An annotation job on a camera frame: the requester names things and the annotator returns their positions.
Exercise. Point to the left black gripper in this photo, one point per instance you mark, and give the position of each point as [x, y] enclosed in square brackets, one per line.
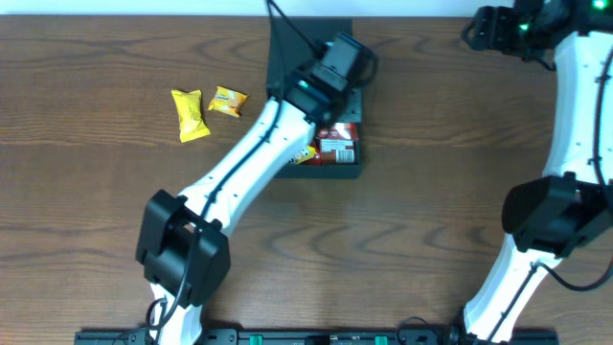
[360, 84]

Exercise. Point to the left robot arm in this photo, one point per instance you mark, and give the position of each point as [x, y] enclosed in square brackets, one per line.
[183, 243]

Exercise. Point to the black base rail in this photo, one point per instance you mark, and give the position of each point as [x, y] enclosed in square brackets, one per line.
[422, 335]

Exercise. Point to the yellow sunflower seed bag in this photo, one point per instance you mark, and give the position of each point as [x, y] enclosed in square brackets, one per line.
[298, 157]

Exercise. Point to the brown Pocky box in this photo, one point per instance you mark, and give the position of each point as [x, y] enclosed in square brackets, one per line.
[337, 144]

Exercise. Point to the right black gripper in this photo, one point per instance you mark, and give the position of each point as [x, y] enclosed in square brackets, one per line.
[494, 22]

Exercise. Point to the small yellow cracker packet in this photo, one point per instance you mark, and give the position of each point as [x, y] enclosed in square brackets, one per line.
[227, 101]

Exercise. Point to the yellow Julie's sandwich packet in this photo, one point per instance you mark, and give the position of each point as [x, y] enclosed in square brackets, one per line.
[191, 123]

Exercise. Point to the dark green box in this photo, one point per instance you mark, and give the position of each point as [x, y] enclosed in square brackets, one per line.
[286, 54]

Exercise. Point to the red snack bag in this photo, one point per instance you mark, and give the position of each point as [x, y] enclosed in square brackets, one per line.
[314, 154]

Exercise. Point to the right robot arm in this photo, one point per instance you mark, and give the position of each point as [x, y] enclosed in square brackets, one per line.
[570, 204]

